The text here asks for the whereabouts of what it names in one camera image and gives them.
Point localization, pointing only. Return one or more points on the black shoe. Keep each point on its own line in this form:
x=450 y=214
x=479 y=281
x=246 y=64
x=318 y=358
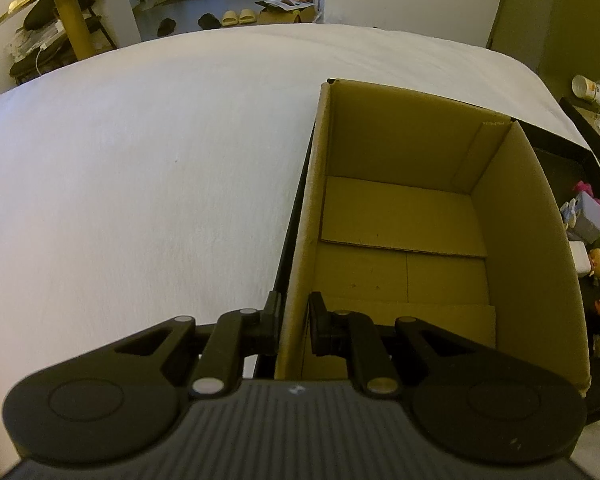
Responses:
x=167 y=27
x=209 y=21

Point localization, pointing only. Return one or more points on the olive headboard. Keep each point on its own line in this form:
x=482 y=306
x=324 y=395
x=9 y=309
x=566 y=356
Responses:
x=570 y=20

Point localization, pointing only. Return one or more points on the dark nightstand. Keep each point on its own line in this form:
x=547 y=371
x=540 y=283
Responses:
x=592 y=125

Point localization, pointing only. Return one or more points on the brown cardboard box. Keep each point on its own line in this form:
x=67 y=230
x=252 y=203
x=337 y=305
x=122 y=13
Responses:
x=405 y=210

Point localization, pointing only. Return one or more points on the flat cardboard box with paper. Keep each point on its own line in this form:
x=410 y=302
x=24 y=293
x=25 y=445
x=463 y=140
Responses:
x=285 y=9

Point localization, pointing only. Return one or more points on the black tray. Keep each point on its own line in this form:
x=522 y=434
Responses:
x=555 y=170

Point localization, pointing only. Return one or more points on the white plug charger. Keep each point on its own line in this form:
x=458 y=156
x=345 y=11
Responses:
x=579 y=259

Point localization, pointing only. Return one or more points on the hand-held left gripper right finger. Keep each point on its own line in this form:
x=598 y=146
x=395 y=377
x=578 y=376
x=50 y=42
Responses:
x=314 y=327

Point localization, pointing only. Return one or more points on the gold-topped round table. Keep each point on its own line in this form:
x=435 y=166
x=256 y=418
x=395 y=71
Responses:
x=70 y=15

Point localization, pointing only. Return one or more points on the round-headed doll figure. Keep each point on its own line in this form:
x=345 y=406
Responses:
x=599 y=261

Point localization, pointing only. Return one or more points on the paper cup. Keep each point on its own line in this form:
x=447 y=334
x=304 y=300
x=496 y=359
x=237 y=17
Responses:
x=586 y=88

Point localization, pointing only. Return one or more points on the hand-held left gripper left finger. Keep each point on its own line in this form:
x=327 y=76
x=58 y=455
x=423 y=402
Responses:
x=272 y=327

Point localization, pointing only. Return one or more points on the purple toy figure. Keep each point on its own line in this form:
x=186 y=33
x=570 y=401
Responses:
x=587 y=215

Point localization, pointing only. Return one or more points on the yellow slipper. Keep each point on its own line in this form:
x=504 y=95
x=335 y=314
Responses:
x=247 y=15
x=229 y=18

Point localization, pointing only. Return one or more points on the black chair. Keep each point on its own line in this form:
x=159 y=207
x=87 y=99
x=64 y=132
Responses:
x=37 y=15

